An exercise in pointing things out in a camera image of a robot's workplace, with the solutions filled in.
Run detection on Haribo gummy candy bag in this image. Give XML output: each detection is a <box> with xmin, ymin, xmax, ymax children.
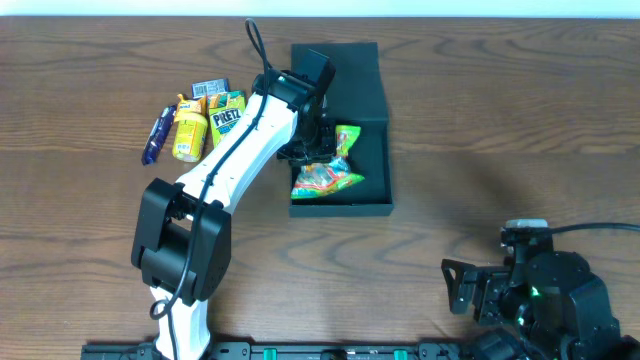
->
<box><xmin>291</xmin><ymin>125</ymin><xmax>365</xmax><ymax>200</ymax></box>

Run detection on dark green lidded box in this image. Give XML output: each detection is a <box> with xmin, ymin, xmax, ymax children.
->
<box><xmin>289</xmin><ymin>42</ymin><xmax>394</xmax><ymax>218</ymax></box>

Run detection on yellow plastic bottle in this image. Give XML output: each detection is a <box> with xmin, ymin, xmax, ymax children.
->
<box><xmin>172</xmin><ymin>112</ymin><xmax>208</xmax><ymax>163</ymax></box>

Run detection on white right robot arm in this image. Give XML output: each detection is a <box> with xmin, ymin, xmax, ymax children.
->
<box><xmin>441</xmin><ymin>251</ymin><xmax>639</xmax><ymax>359</ymax></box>

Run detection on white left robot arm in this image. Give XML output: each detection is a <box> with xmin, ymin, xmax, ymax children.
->
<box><xmin>131</xmin><ymin>70</ymin><xmax>334</xmax><ymax>359</ymax></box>

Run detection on green Pretz snack box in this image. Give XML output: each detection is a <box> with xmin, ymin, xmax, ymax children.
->
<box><xmin>208</xmin><ymin>90</ymin><xmax>246</xmax><ymax>147</ymax></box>

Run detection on orange yellow snack packet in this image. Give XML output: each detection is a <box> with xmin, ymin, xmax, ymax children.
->
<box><xmin>176</xmin><ymin>94</ymin><xmax>207</xmax><ymax>116</ymax></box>

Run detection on dark blue barcode box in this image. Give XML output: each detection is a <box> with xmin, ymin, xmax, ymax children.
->
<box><xmin>191</xmin><ymin>78</ymin><xmax>230</xmax><ymax>99</ymax></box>

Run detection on dark blue candy bar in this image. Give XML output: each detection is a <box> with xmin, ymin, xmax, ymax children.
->
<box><xmin>141</xmin><ymin>104</ymin><xmax>177</xmax><ymax>166</ymax></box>

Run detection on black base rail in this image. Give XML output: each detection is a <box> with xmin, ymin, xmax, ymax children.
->
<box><xmin>80</xmin><ymin>330</ymin><xmax>487</xmax><ymax>360</ymax></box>

